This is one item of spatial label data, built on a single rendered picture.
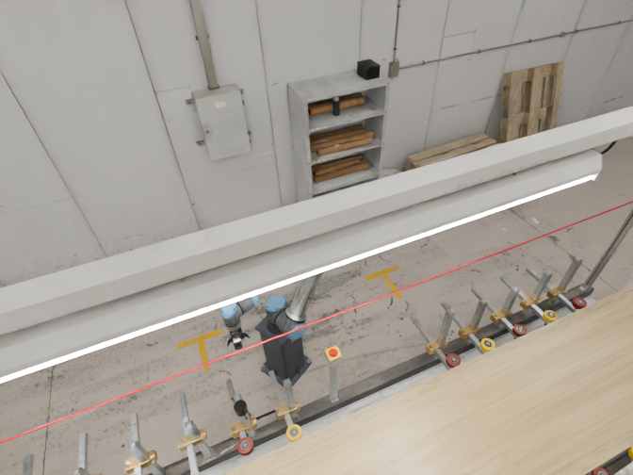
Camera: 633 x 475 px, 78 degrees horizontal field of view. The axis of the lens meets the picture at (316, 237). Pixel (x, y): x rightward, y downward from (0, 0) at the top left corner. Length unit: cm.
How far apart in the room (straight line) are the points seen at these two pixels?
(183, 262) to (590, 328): 259
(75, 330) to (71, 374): 316
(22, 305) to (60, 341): 10
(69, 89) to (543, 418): 396
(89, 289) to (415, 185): 71
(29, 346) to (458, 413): 198
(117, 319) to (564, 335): 252
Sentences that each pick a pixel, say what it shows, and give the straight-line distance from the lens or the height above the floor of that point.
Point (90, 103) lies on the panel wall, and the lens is 389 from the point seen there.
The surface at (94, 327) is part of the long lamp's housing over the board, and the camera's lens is 90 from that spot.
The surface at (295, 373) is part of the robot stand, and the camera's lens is 337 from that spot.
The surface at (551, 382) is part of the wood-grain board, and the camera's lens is 264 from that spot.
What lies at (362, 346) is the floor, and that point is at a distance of 352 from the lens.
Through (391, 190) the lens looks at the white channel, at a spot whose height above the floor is 246.
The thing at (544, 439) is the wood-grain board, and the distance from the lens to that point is 246.
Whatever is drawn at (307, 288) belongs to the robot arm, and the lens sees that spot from 249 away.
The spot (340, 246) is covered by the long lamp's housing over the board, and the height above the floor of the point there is 237.
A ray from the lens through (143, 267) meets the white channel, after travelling 82.
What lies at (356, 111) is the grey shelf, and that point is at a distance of 414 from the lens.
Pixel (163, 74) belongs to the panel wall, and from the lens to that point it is 382.
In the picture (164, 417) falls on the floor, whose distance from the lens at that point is 350.
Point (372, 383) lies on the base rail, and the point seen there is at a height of 70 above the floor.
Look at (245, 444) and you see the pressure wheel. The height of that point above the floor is 91.
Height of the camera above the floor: 300
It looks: 43 degrees down
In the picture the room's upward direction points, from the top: 3 degrees counter-clockwise
